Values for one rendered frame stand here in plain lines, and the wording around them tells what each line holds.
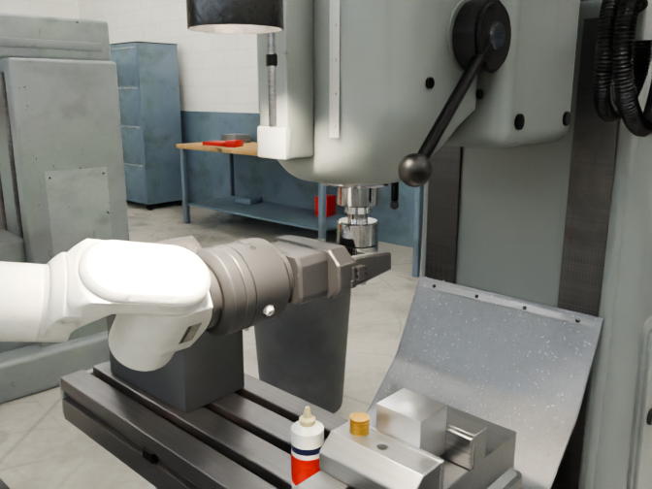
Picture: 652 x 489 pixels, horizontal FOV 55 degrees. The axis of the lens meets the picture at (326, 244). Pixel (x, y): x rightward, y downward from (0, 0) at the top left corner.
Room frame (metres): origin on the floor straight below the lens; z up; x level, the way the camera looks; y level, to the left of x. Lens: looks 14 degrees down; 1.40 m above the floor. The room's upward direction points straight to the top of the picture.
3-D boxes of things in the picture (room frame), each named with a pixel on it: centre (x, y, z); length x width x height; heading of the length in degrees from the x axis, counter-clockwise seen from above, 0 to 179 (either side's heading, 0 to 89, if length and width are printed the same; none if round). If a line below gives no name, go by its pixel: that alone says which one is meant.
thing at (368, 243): (0.69, -0.04, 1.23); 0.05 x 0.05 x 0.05
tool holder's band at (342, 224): (0.69, -0.04, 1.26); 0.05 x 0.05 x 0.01
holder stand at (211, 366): (0.98, 0.26, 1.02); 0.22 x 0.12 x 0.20; 48
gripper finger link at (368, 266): (0.66, -0.05, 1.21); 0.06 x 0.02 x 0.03; 134
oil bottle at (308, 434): (0.68, 0.02, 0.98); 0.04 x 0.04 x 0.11
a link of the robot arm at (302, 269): (0.64, 0.05, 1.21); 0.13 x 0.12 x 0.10; 44
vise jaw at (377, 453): (0.59, -0.06, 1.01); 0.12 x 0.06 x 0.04; 47
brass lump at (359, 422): (0.62, -0.04, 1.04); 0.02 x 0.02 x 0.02
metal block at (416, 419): (0.63, -0.10, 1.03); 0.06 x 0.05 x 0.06; 47
